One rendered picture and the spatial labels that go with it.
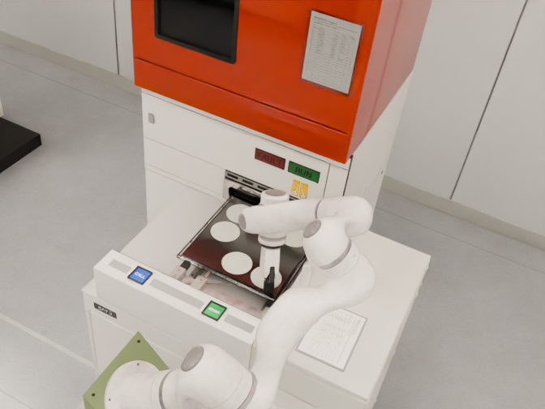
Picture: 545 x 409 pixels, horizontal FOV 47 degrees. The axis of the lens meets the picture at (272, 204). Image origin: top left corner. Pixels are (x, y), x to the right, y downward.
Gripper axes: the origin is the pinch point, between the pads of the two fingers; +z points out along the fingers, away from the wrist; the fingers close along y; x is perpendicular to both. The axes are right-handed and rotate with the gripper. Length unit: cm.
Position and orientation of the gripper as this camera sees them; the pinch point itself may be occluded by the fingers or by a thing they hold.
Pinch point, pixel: (268, 286)
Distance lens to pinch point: 198.9
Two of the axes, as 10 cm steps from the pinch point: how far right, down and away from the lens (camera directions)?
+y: 1.2, 3.7, -9.2
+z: -0.6, 9.3, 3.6
